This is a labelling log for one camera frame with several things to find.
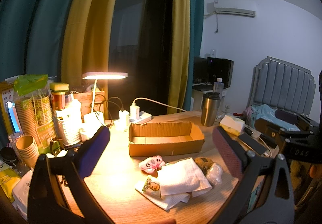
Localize clear plastic bag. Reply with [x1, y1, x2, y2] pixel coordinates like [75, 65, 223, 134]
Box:
[206, 163, 223, 186]

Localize white towel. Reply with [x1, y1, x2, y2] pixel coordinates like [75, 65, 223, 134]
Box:
[158, 158, 212, 197]

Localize cartoon print white cloth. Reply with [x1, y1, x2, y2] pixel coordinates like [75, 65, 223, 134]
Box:
[134, 175, 191, 212]

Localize pink plush toy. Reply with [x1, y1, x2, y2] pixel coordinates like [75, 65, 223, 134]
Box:
[139, 155, 165, 175]

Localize blue blanket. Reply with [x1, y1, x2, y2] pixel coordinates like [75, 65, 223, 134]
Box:
[244, 104, 300, 132]

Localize stacked paper cups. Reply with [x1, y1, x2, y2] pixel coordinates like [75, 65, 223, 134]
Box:
[16, 135, 40, 168]

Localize grey bed headboard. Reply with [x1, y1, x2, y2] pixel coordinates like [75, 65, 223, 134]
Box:
[248, 56, 316, 116]

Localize yellow tissue pack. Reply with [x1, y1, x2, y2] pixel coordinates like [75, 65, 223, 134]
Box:
[219, 115, 245, 136]

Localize white woven basket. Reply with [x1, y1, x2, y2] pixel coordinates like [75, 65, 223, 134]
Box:
[53, 99, 82, 146]

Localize white desk lamp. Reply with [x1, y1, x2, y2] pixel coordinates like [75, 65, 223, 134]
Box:
[82, 71, 128, 124]

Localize red lidded jar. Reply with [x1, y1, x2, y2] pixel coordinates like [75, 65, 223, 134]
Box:
[51, 92, 65, 110]

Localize brown cardboard carton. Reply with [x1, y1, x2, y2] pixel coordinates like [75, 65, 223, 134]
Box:
[73, 91, 105, 122]

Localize steel travel mug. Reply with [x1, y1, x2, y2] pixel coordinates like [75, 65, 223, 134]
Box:
[201, 92, 221, 126]

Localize brown cardboard box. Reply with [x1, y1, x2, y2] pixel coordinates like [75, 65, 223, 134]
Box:
[128, 122, 205, 157]

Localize clear water bottle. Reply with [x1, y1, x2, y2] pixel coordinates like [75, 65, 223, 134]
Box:
[213, 77, 224, 98]

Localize white power strip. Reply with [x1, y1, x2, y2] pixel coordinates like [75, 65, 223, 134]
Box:
[129, 111, 152, 124]

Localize black computer monitor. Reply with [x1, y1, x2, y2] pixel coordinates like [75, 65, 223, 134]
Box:
[193, 57, 234, 88]

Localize white air conditioner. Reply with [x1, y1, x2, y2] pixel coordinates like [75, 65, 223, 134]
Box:
[214, 0, 257, 18]

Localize yellow curtain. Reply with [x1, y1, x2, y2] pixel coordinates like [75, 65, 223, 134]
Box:
[61, 0, 190, 113]

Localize white charger with black cable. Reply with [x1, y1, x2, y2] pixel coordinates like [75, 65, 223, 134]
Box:
[95, 94, 131, 132]

